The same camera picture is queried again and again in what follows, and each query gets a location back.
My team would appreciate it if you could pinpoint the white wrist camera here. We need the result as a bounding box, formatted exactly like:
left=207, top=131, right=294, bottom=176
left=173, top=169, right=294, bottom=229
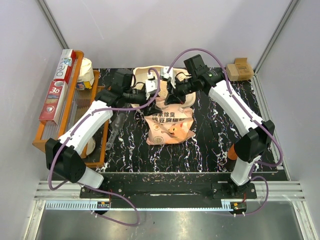
left=145, top=72, right=159, bottom=100
left=160, top=66, right=175, bottom=85

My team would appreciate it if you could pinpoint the orange wooden tray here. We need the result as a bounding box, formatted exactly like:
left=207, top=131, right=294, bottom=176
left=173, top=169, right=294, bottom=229
left=32, top=50, right=109, bottom=168

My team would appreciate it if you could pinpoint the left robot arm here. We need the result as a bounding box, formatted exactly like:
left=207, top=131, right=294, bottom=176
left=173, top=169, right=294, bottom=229
left=45, top=69, right=159, bottom=198

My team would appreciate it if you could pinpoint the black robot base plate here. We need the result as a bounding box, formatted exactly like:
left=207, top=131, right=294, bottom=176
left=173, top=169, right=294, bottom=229
left=79, top=171, right=258, bottom=201

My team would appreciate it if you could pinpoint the cream plastic litter box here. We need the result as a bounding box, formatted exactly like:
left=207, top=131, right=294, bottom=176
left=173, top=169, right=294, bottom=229
left=131, top=65, right=196, bottom=110

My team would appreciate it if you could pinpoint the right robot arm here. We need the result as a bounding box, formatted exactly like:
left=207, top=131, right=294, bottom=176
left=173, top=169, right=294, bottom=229
left=161, top=54, right=275, bottom=198

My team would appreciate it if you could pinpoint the clear plastic scoop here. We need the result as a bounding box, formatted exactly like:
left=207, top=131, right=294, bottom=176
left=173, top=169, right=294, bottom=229
left=106, top=113, right=126, bottom=151

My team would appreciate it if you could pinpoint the aluminium rail frame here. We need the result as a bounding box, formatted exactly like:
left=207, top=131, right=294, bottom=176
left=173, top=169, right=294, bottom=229
left=24, top=181, right=320, bottom=240

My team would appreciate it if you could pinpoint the pink cat litter bag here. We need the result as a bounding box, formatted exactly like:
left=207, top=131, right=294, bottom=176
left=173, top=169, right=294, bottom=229
left=144, top=93, right=196, bottom=145

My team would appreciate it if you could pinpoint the black marble pattern mat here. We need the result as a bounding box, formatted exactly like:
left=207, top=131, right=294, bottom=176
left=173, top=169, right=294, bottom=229
left=96, top=66, right=278, bottom=173

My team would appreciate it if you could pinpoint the orange bottle with white cap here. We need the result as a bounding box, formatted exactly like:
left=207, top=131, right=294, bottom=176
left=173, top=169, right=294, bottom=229
left=227, top=144, right=238, bottom=161

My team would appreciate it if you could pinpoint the red white toothpaste box upper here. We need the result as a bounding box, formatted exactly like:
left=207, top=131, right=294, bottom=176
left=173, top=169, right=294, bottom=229
left=53, top=49, right=76, bottom=84

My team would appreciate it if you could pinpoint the red 3D toothpaste box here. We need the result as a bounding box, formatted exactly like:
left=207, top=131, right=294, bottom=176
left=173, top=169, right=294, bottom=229
left=38, top=80, right=68, bottom=125

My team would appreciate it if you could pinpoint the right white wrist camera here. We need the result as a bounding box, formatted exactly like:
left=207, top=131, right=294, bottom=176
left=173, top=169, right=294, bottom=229
left=160, top=66, right=175, bottom=85

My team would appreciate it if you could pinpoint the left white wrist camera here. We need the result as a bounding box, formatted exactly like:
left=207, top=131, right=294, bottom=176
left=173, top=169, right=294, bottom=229
left=145, top=72, right=159, bottom=100

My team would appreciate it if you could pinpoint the brown cardboard box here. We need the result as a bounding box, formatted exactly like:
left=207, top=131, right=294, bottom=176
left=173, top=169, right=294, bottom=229
left=226, top=57, right=254, bottom=82

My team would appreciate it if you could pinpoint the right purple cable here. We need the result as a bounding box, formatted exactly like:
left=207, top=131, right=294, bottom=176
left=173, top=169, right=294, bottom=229
left=164, top=48, right=284, bottom=218

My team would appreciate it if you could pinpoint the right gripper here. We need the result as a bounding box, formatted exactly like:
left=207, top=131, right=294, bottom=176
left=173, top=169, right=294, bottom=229
left=164, top=75, right=197, bottom=105

